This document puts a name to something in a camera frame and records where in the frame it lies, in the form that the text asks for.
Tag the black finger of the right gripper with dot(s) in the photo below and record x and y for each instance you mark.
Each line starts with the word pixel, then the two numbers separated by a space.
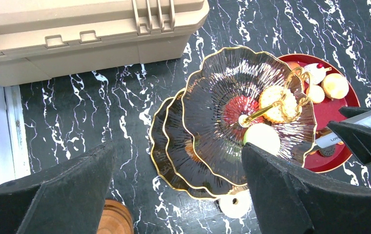
pixel 356 137
pixel 349 112

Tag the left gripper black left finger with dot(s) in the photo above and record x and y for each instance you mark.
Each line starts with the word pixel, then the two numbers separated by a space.
pixel 67 198

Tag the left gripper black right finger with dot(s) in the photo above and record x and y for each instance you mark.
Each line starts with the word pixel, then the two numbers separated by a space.
pixel 289 199

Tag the dark red round tray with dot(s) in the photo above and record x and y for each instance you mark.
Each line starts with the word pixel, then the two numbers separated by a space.
pixel 325 112

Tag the green macaron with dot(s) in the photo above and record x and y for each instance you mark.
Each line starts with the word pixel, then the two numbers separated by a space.
pixel 264 137

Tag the three tier glass stand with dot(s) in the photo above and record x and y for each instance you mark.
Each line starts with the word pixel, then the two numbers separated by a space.
pixel 195 151

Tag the tan plastic toolbox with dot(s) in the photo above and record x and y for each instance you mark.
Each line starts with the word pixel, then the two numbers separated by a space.
pixel 43 39

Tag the orange tart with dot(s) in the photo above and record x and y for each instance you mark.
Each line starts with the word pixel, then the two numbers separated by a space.
pixel 335 86

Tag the yellow cracker top edge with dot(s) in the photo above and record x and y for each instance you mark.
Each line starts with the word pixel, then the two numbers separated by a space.
pixel 316 94

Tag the dark chocolate sandwich cookie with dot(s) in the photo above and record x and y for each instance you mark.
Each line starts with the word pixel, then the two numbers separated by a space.
pixel 327 151

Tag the brown round wooden coaster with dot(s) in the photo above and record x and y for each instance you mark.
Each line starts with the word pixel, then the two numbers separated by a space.
pixel 115 219

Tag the white cream cake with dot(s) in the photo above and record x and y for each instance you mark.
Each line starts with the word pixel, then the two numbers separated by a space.
pixel 317 72

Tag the golden croissant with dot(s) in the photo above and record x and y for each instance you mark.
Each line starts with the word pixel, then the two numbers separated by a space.
pixel 292 65

